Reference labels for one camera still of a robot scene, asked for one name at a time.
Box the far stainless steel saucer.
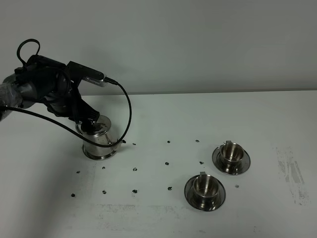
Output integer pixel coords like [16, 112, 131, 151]
[212, 141, 251, 176]

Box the stainless steel teapot saucer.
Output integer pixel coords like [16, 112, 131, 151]
[82, 146, 117, 161]

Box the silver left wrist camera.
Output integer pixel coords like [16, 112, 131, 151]
[67, 61, 106, 87]

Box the near stainless steel teacup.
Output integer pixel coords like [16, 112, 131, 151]
[193, 172, 220, 202]

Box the stainless steel teacup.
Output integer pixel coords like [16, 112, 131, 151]
[193, 172, 220, 202]
[220, 141, 244, 172]

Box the far stainless steel teacup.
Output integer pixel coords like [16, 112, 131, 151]
[220, 141, 244, 172]

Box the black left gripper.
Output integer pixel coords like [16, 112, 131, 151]
[47, 73, 100, 131]

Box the near stainless steel saucer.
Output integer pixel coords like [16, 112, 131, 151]
[184, 172, 226, 212]

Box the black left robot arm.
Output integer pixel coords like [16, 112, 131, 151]
[4, 55, 105, 123]

